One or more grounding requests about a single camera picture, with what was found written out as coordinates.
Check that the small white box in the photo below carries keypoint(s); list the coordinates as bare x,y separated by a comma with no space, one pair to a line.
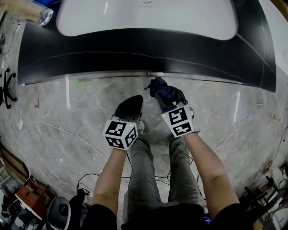
20,124

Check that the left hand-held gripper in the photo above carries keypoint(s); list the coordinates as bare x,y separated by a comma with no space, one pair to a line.
114,130

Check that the small yellow bottle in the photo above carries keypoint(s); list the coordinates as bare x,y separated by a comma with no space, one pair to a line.
275,117

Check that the person's left forearm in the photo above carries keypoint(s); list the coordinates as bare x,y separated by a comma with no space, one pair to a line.
108,179

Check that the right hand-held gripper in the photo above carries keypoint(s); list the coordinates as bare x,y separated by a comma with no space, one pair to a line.
180,119

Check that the person's grey trousers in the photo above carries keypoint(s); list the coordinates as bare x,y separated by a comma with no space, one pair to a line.
144,175

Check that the tall clear glass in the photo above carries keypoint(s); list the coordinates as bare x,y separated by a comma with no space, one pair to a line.
46,16

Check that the brown wooden crate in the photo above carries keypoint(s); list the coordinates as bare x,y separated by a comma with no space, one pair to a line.
31,202

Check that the person's black shirt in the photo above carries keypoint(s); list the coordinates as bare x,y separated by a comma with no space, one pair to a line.
157,216

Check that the dark blue cloth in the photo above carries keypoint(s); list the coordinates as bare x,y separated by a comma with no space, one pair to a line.
164,92

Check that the person's right forearm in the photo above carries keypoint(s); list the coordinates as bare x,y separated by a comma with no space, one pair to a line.
209,170

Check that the white rimmed dark oval seat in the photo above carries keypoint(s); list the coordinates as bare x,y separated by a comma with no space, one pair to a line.
58,211

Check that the green plastic bottle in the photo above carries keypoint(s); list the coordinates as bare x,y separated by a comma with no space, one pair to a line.
78,79

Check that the dark vanity cabinet black top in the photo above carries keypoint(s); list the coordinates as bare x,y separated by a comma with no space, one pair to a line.
112,60

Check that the black device blue screen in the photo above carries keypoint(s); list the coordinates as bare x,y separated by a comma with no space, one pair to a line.
207,221

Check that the black office chair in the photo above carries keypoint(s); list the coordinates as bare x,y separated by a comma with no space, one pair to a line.
6,88

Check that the white sink basin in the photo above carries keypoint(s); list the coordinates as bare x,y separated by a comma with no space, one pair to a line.
146,20

